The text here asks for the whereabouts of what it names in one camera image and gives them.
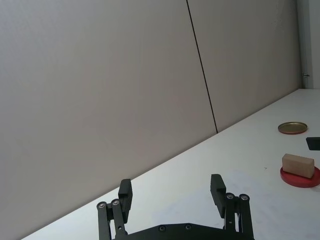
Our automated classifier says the round gold tin lid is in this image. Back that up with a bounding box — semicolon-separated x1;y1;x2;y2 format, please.
277;121;308;135

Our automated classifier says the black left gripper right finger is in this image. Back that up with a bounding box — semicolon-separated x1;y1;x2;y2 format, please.
210;174;255;240

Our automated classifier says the flat black object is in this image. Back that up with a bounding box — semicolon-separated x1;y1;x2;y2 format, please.
305;136;320;151

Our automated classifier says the tan wooden block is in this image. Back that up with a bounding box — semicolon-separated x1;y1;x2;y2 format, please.
281;153;315;179

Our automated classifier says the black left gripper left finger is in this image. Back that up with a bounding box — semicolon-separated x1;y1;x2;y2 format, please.
96;178;134;240

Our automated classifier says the round red disc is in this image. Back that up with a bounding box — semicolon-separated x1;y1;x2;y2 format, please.
279;165;320;189

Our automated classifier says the white table cloth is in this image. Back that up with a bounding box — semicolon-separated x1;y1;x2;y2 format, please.
17;87;320;240

